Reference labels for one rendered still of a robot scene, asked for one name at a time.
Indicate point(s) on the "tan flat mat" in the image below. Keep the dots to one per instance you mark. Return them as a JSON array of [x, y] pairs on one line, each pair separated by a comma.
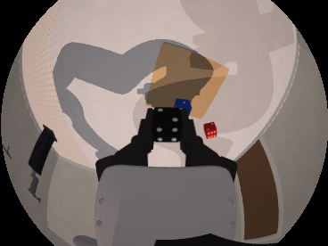
[[183, 74]]

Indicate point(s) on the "blue die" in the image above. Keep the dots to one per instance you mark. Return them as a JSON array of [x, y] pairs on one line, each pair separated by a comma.
[[182, 103]]

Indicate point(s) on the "red die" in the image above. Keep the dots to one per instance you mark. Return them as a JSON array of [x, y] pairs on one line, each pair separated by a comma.
[[210, 130]]

